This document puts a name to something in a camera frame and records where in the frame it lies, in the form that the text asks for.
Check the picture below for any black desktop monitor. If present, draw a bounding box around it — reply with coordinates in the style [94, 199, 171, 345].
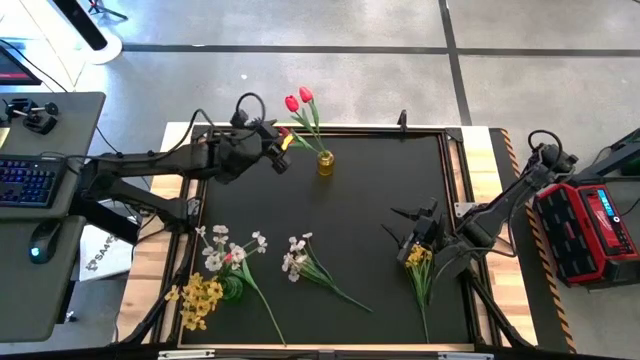
[0, 38, 44, 86]

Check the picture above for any black stand leg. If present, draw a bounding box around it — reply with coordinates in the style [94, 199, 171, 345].
[569, 127, 640, 184]

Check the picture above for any yellow glass vase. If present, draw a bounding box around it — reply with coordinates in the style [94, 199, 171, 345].
[316, 150, 336, 177]

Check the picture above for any yellow artificial flower bunch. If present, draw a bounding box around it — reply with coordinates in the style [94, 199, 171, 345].
[164, 271, 225, 332]
[403, 243, 435, 345]

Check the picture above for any grey workstation desk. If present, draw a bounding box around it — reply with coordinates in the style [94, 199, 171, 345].
[0, 91, 107, 344]

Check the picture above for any white printed box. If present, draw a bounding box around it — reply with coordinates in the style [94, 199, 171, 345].
[78, 223, 134, 282]

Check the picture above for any green glass vase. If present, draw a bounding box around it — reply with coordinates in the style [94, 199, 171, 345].
[219, 274, 246, 302]

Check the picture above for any black desk support beam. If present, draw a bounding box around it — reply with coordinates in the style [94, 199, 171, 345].
[69, 194, 141, 246]

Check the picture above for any white floor stand base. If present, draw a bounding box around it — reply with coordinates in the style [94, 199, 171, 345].
[29, 0, 124, 66]

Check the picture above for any black table mat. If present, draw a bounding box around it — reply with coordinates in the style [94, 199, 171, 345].
[202, 133, 469, 345]

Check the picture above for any black hazard-striped floor mat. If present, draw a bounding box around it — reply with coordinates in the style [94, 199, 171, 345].
[488, 127, 577, 355]

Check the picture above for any red black power station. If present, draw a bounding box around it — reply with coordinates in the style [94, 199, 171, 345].
[532, 182, 640, 290]

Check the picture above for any black computer mouse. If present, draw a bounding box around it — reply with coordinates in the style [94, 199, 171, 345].
[27, 219, 63, 265]

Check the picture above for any black backlit keyboard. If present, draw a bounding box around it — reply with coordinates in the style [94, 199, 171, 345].
[0, 153, 69, 209]

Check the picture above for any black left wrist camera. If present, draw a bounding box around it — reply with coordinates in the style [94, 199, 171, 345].
[229, 108, 251, 129]

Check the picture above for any silver metal bracket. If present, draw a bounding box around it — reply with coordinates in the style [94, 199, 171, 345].
[157, 349, 216, 360]
[437, 352, 495, 360]

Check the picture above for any black clamp tool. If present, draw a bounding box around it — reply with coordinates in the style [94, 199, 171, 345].
[2, 97, 60, 136]

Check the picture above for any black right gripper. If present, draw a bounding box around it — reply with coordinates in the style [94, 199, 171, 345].
[381, 198, 450, 265]

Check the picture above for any black stand pole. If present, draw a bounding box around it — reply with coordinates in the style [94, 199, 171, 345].
[52, 0, 109, 51]

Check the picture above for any red artificial tulip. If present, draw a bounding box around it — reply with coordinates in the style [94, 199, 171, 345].
[223, 252, 289, 347]
[277, 125, 326, 157]
[284, 94, 326, 156]
[298, 86, 329, 156]

